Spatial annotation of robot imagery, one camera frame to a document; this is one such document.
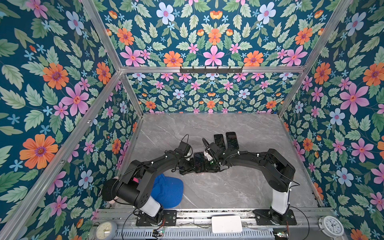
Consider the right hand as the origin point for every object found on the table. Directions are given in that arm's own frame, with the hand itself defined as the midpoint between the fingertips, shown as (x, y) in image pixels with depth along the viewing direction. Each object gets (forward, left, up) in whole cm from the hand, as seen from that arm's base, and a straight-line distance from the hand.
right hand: (201, 169), depth 88 cm
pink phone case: (-1, +1, +12) cm, 12 cm away
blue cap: (-12, +18, +1) cm, 22 cm away
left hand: (0, +1, +1) cm, 2 cm away
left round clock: (-30, +44, +2) cm, 53 cm away
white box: (-28, -13, +3) cm, 31 cm away
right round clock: (-28, -61, +1) cm, 67 cm away
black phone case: (+23, -22, -3) cm, 32 cm away
